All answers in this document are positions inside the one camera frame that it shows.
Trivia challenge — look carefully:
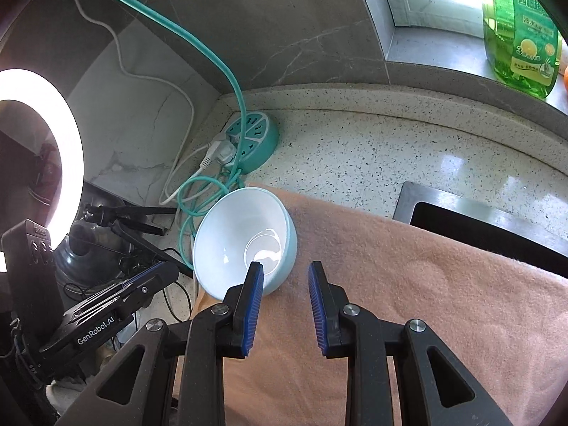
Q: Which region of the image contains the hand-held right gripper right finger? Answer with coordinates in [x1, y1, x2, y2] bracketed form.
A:
[308, 261, 515, 426]

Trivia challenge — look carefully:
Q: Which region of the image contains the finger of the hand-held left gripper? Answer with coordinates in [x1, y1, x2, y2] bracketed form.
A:
[118, 261, 180, 310]

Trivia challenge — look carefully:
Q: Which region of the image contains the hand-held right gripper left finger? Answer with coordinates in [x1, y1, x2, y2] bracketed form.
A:
[66, 261, 264, 426]

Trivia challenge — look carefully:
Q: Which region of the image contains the light blue bowl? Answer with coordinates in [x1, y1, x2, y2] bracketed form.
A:
[193, 187, 298, 301]

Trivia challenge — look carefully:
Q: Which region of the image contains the black tripod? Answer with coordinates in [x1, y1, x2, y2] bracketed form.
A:
[84, 203, 196, 271]

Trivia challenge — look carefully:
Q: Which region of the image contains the black box on stand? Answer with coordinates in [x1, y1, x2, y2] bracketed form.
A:
[0, 219, 60, 320]

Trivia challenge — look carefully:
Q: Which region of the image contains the pink towel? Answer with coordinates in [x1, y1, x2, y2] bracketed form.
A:
[173, 184, 568, 426]

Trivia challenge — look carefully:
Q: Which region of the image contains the white plug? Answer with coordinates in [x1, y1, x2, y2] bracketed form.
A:
[200, 137, 236, 169]

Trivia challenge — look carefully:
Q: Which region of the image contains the round green power strip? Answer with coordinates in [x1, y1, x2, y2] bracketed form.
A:
[224, 113, 280, 174]

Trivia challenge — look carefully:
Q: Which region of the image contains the stainless steel sink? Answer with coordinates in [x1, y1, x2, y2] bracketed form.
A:
[393, 182, 568, 271]

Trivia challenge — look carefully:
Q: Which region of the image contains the green dish soap bottle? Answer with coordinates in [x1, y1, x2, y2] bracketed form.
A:
[483, 0, 563, 100]

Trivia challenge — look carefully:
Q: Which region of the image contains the white ring light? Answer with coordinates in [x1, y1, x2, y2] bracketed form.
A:
[0, 67, 85, 238]

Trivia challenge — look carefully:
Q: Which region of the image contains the white cable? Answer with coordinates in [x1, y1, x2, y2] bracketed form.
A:
[58, 0, 209, 207]

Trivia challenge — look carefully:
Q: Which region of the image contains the green hose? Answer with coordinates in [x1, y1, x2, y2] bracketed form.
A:
[66, 0, 249, 276]

